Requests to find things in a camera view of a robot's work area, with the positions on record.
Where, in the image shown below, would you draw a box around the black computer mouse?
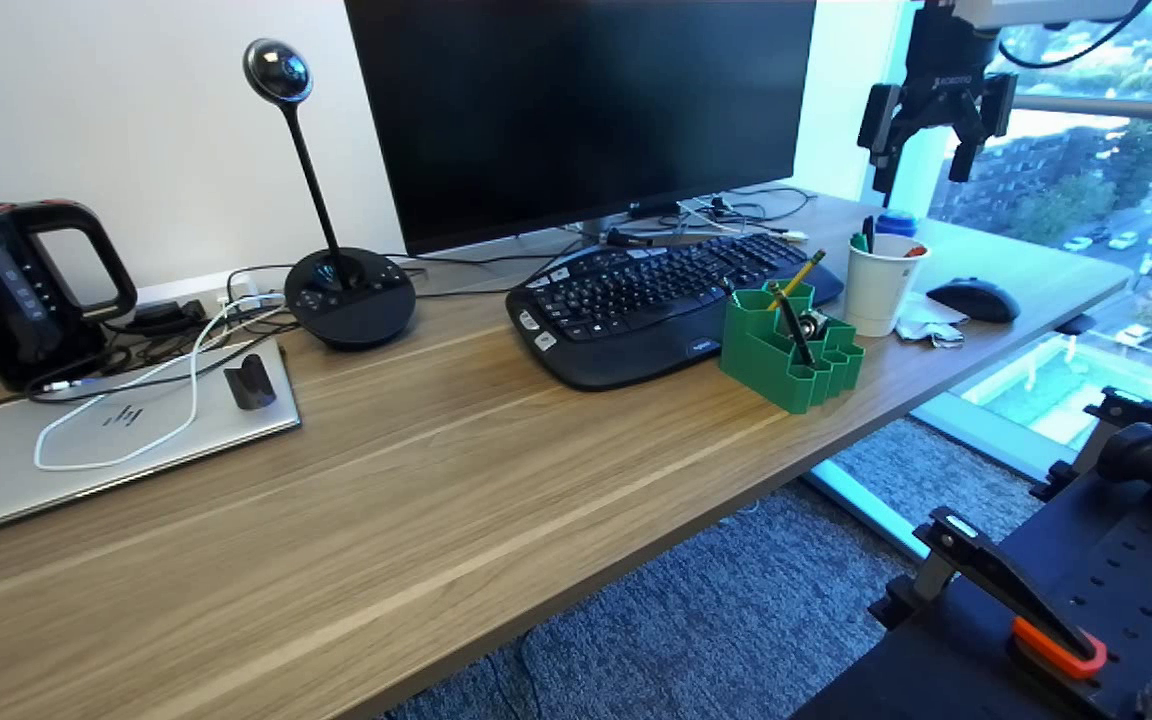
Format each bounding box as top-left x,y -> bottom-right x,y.
922,271 -> 1022,326

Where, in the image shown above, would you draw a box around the blue gum container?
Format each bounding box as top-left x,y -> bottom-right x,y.
871,208 -> 928,248

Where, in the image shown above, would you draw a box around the black keyboard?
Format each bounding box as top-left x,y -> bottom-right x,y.
504,230 -> 849,397

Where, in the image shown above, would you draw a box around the white power adapter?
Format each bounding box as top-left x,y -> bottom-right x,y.
220,259 -> 293,319

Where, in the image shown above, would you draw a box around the black webcam on stand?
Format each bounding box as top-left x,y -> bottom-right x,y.
238,34 -> 418,351

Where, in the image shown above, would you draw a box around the black monitor cables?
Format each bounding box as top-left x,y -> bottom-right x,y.
590,184 -> 824,256

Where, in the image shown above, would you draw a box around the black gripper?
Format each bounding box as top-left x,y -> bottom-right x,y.
871,3 -> 998,203

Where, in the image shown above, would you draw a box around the black clamp orange trigger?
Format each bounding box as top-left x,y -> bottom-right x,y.
869,504 -> 1117,686

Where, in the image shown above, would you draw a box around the white desk foot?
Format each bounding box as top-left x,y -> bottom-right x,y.
807,456 -> 930,562

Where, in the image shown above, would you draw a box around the black power cables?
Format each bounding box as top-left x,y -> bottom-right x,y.
28,290 -> 300,409

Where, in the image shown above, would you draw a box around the white paper cup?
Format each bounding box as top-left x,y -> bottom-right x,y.
844,237 -> 930,339

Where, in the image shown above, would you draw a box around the black electric kettle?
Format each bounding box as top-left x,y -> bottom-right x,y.
0,195 -> 142,397

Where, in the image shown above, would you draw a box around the silver closed laptop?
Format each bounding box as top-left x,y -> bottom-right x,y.
0,337 -> 304,553

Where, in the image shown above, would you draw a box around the yellow pencil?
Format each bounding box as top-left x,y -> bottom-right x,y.
764,248 -> 826,319

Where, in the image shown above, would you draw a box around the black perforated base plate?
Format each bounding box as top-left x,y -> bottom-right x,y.
790,384 -> 1152,720

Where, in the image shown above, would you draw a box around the green honeycomb pen rack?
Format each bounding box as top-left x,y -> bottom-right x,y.
716,281 -> 869,415

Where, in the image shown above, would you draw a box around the small black adapter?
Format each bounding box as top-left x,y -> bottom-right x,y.
223,351 -> 279,413

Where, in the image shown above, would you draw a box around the large black monitor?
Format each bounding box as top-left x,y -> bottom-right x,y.
340,0 -> 820,259

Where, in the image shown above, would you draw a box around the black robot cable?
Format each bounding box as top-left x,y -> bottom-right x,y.
990,0 -> 1152,73

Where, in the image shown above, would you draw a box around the white charger cable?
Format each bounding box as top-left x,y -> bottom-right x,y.
28,271 -> 273,471

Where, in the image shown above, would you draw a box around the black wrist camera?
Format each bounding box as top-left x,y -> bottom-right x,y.
856,73 -> 1022,151

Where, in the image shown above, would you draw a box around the white crumpled cloth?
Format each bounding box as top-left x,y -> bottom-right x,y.
891,290 -> 969,351

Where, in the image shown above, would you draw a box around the dark blue pen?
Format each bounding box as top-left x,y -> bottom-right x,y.
771,276 -> 820,371

